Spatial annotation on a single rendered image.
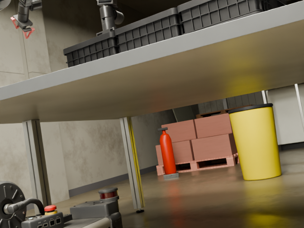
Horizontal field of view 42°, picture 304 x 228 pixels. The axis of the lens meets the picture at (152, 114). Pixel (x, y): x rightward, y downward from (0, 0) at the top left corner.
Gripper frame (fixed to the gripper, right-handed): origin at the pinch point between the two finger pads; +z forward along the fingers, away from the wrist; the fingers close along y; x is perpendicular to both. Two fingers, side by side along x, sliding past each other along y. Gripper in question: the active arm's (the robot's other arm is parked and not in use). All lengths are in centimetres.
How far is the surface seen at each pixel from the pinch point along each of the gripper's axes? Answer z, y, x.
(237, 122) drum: 35, 31, -191
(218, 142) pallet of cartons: 53, 121, -333
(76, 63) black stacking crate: 2.1, 14.7, 7.9
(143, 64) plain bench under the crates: 21, -50, 49
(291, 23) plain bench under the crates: 21, -87, 45
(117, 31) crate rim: -4.7, -11.0, 8.5
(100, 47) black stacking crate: -1.2, 0.0, 7.6
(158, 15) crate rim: -5.0, -31.1, 8.0
